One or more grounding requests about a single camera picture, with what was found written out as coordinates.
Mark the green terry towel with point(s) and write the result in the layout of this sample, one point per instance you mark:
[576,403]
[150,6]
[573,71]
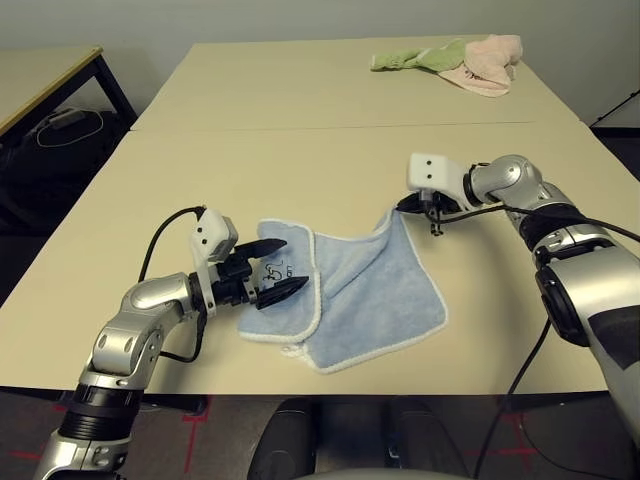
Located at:
[440,57]

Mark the grey left robot leg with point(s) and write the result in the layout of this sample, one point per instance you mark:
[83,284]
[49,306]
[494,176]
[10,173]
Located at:
[282,440]

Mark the red floor tape cross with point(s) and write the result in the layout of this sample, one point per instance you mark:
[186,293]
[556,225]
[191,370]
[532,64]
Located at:
[500,452]

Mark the grey robot leg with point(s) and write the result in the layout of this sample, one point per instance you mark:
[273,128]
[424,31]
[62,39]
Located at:
[425,440]
[282,440]

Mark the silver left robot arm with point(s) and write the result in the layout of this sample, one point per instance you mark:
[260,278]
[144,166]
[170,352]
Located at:
[150,300]

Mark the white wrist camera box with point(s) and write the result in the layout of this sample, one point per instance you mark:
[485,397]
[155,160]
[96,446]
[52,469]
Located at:
[212,232]
[430,172]

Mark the black table foot bar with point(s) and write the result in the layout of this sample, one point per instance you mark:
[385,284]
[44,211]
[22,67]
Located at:
[170,402]

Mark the pink terry towel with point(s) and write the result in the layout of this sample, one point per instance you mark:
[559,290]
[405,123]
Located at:
[490,65]

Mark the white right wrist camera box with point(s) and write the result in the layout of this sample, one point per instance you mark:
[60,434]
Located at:
[430,172]

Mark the light blue terry towel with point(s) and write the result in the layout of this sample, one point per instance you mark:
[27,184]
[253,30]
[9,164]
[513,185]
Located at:
[360,300]

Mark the grey right robot leg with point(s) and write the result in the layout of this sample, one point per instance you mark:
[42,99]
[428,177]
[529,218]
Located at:
[425,440]

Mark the black low cabinet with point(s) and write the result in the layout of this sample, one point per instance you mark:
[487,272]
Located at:
[625,150]

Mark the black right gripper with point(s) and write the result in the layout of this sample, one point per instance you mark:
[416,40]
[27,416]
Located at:
[445,207]

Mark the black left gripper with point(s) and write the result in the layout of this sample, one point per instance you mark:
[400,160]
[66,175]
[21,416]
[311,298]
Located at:
[232,280]

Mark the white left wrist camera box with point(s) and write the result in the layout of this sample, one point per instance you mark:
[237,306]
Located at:
[212,232]

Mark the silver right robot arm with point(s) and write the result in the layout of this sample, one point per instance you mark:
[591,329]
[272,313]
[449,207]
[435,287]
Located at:
[575,280]

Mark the wooden side table black frame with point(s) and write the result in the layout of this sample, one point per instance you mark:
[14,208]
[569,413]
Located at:
[40,75]

